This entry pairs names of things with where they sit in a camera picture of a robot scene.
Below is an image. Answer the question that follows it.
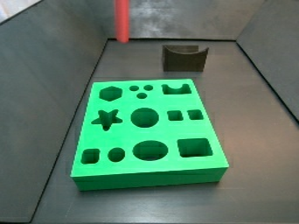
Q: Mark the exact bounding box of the red oval cylinder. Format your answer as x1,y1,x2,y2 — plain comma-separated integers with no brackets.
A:
114,0,129,43

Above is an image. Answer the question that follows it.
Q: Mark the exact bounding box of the green shape sorter board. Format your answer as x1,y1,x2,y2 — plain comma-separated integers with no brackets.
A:
69,79,229,191

